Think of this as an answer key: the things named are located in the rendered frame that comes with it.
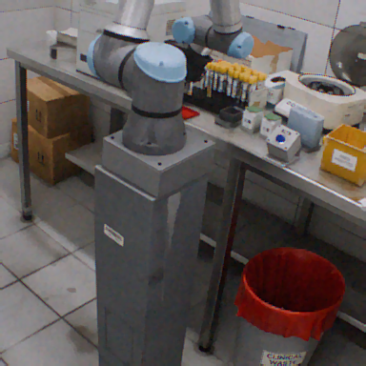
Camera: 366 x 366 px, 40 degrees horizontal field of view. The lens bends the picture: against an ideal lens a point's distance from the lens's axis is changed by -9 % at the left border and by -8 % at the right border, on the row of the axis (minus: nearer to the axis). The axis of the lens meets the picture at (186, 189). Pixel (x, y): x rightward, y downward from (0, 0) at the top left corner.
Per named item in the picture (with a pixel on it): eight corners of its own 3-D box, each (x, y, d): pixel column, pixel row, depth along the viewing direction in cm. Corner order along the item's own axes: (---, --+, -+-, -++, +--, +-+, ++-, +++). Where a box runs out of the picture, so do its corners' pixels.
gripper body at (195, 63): (182, 88, 159) (201, 61, 150) (166, 68, 161) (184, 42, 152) (198, 83, 164) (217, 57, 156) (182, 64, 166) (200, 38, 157)
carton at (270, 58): (192, 77, 193) (195, 39, 185) (237, 65, 212) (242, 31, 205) (247, 98, 180) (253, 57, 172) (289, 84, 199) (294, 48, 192)
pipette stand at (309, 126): (281, 139, 154) (287, 108, 149) (295, 134, 158) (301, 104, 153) (307, 153, 148) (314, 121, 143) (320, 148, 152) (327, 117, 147)
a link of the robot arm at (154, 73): (157, 118, 115) (162, 61, 108) (115, 98, 122) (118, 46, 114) (193, 104, 123) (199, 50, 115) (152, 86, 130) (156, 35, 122)
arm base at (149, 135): (145, 162, 119) (148, 122, 113) (110, 133, 128) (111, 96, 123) (199, 145, 127) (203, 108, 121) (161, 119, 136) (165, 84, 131)
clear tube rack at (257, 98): (199, 92, 179) (201, 73, 175) (217, 88, 186) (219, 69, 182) (249, 112, 168) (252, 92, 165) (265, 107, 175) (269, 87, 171)
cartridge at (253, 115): (240, 129, 157) (243, 108, 154) (250, 125, 160) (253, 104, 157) (252, 133, 155) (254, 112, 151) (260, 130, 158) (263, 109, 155)
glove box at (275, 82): (248, 98, 180) (252, 72, 175) (283, 86, 196) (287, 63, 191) (278, 111, 173) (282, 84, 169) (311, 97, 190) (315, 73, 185)
